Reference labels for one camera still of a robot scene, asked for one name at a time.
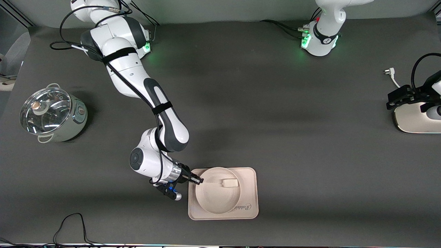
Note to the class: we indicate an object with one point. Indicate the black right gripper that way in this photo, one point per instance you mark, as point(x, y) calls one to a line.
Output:
point(185, 174)

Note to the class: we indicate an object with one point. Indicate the pale green electric pot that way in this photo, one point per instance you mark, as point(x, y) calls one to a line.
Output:
point(77, 120)

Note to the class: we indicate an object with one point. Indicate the beige plastic object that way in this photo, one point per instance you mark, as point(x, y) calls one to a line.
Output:
point(7, 84)

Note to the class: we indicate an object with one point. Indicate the round cream plate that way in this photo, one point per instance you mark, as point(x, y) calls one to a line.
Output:
point(213, 196)

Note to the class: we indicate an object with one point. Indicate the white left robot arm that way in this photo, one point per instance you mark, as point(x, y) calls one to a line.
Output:
point(320, 48)

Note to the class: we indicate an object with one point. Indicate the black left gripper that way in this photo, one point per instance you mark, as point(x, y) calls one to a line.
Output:
point(419, 93)

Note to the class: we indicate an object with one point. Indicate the metal frame post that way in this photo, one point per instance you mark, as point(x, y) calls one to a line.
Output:
point(17, 15)
point(437, 13)

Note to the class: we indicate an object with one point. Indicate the white steamed bun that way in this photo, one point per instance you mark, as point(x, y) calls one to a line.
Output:
point(230, 183)

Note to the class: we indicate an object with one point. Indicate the glass pot lid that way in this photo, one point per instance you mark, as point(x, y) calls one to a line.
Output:
point(51, 117)

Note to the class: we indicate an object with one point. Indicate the cream tray with bear print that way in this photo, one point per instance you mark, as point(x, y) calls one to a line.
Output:
point(249, 193)

